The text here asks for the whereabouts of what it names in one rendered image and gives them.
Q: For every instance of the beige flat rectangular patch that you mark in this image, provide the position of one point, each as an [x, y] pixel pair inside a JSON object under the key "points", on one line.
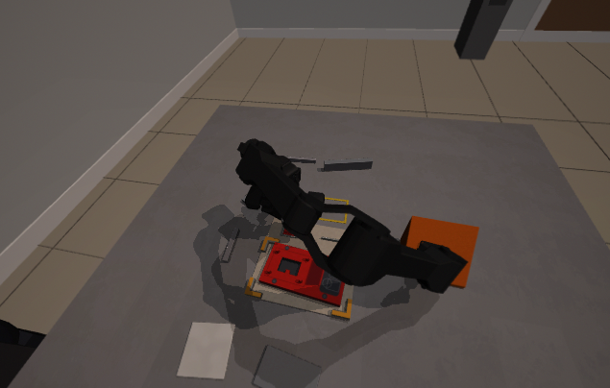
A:
{"points": [[207, 350]]}

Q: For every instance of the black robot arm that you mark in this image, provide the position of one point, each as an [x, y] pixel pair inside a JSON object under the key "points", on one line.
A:
{"points": [[366, 252]]}

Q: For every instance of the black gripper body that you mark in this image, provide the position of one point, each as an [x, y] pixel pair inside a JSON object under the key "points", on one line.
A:
{"points": [[255, 198]]}

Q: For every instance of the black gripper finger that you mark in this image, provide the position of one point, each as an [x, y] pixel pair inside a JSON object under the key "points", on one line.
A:
{"points": [[272, 212]]}

